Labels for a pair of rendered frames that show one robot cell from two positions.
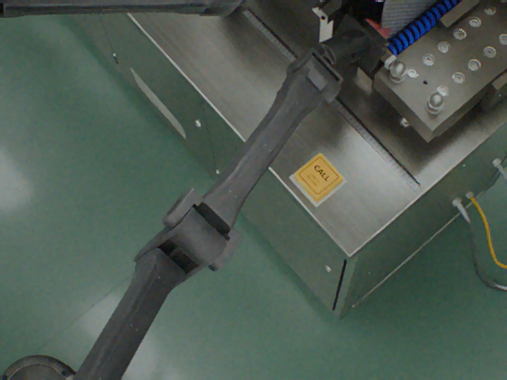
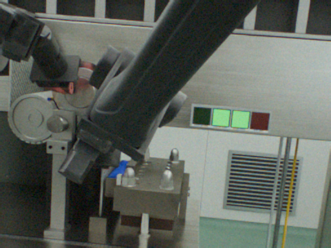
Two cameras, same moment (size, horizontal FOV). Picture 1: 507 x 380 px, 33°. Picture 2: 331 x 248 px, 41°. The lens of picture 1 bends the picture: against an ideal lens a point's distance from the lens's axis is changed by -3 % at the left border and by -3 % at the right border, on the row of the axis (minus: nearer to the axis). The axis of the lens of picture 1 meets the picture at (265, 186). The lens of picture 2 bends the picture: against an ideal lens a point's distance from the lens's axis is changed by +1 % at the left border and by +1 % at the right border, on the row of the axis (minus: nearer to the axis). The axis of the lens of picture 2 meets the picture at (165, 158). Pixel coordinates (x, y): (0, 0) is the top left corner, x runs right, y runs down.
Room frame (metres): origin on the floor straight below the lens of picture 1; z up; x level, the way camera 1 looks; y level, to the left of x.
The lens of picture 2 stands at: (0.00, 0.50, 1.33)
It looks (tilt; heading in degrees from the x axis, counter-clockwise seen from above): 12 degrees down; 309
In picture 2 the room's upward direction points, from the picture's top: 5 degrees clockwise
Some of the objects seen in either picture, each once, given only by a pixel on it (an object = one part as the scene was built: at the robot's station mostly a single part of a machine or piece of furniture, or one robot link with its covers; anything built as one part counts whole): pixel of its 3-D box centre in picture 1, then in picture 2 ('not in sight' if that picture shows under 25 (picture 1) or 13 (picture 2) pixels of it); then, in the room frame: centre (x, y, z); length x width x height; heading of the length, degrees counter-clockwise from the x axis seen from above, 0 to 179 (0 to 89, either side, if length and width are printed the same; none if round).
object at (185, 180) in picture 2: (505, 85); (185, 195); (0.73, -0.50, 0.96); 0.10 x 0.03 x 0.11; 126
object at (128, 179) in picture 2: (397, 69); (128, 176); (0.74, -0.27, 1.05); 0.04 x 0.04 x 0.04
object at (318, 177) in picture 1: (318, 177); not in sight; (0.58, -0.11, 0.91); 0.07 x 0.07 x 0.02; 36
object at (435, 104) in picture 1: (435, 100); (167, 179); (0.66, -0.33, 1.05); 0.04 x 0.04 x 0.04
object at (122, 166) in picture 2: (426, 22); (118, 172); (0.85, -0.35, 1.03); 0.21 x 0.04 x 0.03; 126
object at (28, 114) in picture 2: not in sight; (50, 113); (1.01, -0.23, 1.17); 0.26 x 0.12 x 0.12; 126
